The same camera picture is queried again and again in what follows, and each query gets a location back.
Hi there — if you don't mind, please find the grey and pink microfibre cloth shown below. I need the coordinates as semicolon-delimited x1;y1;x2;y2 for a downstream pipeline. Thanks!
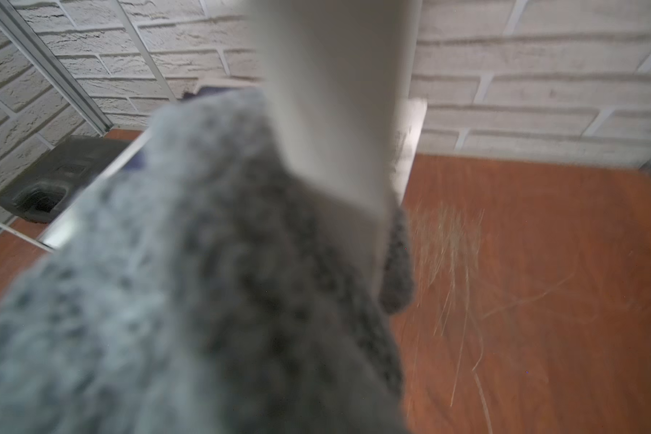
0;88;415;433

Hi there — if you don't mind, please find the white two-tier bookshelf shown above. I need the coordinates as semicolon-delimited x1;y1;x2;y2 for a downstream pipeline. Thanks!
0;1;421;260

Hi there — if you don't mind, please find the blue book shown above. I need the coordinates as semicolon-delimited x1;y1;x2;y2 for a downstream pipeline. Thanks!
119;86;233;170

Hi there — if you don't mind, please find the black plastic case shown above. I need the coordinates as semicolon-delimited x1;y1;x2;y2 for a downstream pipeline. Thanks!
0;136;131;224

